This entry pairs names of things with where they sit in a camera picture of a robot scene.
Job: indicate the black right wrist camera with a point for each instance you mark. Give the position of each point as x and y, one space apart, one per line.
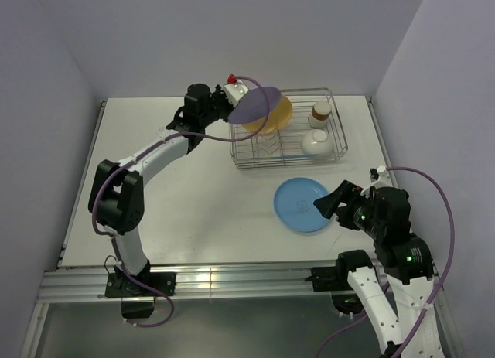
391 205

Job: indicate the purple plastic plate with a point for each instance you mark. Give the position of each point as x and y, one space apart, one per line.
256 104

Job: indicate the aluminium table edge rail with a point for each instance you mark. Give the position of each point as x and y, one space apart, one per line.
256 280

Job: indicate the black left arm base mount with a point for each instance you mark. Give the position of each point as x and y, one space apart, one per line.
121 286

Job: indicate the white ceramic bowl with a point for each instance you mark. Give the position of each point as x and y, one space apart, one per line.
316 143

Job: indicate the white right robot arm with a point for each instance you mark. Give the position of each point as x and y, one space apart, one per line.
407 327

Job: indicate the blue plastic plate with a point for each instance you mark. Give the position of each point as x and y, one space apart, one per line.
293 204

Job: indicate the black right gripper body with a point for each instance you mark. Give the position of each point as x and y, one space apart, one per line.
358 213

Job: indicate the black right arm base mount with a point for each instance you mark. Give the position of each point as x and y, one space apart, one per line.
328 279

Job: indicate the white cup with wood patches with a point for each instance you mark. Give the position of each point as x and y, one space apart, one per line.
319 115

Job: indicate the metal wire dish rack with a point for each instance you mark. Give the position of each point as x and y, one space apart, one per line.
283 147

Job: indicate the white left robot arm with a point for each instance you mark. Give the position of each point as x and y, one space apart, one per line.
117 202

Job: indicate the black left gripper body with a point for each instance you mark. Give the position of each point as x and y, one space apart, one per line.
220 107

